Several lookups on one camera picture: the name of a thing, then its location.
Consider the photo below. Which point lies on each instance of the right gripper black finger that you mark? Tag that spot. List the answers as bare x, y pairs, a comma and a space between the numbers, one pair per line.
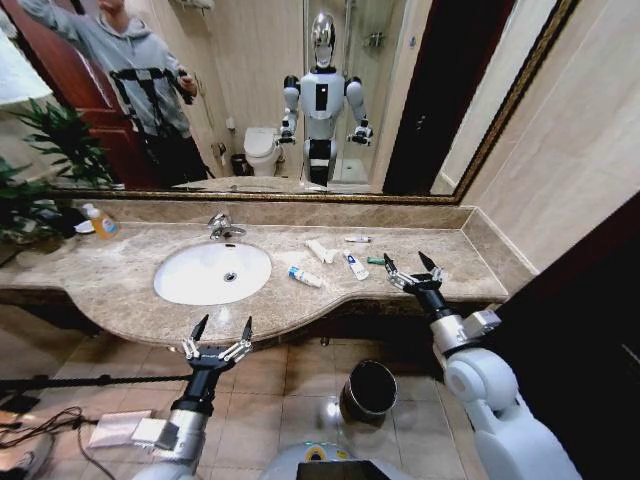
433, 270
395, 275

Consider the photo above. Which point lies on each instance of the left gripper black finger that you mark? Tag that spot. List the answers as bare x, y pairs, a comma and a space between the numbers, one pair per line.
196, 339
242, 342

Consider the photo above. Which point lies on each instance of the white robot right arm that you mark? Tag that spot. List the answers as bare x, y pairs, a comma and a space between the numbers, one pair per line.
495, 400

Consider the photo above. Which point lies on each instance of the white oval sink basin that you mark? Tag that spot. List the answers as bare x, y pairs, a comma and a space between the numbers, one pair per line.
195, 275

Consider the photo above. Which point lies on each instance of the metal sink drain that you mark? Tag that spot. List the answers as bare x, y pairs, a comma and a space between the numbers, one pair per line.
230, 276

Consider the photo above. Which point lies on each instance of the chrome sink faucet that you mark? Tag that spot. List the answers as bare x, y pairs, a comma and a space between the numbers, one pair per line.
220, 230

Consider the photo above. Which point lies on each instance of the black round trash bin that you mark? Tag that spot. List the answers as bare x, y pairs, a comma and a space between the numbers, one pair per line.
367, 395

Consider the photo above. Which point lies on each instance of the small green lighter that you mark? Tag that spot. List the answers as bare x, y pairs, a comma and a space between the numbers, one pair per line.
376, 260

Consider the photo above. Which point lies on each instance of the white blue toothpaste tube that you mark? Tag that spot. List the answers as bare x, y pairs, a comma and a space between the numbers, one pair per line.
356, 267
302, 275

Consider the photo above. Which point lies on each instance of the small white slim tube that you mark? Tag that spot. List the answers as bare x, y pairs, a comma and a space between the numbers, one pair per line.
357, 239

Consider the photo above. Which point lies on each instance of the crumpled white wrapper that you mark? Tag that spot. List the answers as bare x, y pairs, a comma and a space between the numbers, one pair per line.
320, 249

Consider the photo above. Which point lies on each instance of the black pole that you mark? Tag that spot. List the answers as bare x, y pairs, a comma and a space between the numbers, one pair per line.
100, 382

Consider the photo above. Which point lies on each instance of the white flat bag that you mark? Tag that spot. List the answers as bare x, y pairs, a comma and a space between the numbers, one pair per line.
112, 427

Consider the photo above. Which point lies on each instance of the orange soap pump bottle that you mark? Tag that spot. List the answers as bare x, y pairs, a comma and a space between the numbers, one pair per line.
106, 225

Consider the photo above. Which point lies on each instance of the dark wooden door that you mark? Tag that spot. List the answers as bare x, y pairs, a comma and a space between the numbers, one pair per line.
575, 350

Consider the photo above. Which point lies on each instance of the small white dish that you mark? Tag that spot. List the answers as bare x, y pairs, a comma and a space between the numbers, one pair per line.
84, 228

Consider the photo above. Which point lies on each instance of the green leafy plant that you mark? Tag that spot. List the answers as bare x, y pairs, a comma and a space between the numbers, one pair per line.
65, 135

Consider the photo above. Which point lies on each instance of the gold framed wall mirror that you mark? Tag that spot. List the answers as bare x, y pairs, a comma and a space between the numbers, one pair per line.
250, 196

